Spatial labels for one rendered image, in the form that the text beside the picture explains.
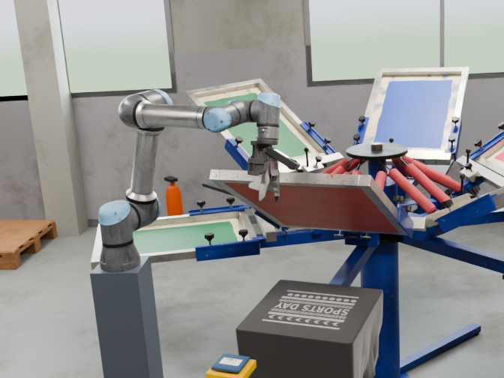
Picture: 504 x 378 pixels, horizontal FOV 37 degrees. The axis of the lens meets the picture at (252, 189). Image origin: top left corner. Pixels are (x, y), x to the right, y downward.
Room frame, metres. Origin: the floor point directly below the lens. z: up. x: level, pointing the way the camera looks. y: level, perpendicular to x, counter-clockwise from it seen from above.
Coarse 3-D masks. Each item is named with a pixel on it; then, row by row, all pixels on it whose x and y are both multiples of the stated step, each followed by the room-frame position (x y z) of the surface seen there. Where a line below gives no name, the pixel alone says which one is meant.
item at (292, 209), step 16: (240, 192) 2.71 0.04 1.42; (256, 192) 2.67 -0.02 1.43; (272, 192) 2.64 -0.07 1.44; (288, 192) 2.60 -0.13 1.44; (272, 208) 2.89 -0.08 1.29; (288, 208) 2.85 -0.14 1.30; (304, 208) 2.81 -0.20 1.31; (288, 224) 3.14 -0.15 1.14; (304, 224) 3.09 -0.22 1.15; (320, 224) 3.04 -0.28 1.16
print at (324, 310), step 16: (288, 304) 2.72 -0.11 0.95; (304, 304) 2.71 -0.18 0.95; (320, 304) 2.70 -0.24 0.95; (336, 304) 2.69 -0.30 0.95; (352, 304) 2.68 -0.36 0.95; (272, 320) 2.59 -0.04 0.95; (288, 320) 2.58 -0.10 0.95; (304, 320) 2.57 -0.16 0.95; (320, 320) 2.56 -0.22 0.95; (336, 320) 2.55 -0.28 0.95
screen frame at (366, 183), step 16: (224, 176) 2.58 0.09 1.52; (240, 176) 2.56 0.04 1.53; (256, 176) 2.53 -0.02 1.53; (288, 176) 2.49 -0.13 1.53; (304, 176) 2.47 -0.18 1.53; (320, 176) 2.45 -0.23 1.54; (336, 176) 2.43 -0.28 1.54; (352, 176) 2.40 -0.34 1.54; (368, 176) 2.38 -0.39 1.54; (368, 192) 2.44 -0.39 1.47; (256, 208) 2.94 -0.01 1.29; (384, 208) 2.62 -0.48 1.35
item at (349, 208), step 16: (304, 192) 2.57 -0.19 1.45; (320, 192) 2.53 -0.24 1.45; (336, 192) 2.50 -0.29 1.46; (352, 192) 2.47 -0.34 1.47; (320, 208) 2.77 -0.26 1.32; (336, 208) 2.73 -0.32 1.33; (352, 208) 2.69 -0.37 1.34; (368, 208) 2.66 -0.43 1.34; (336, 224) 3.00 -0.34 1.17; (352, 224) 2.95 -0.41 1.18; (368, 224) 2.91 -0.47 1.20; (384, 224) 2.86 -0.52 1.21
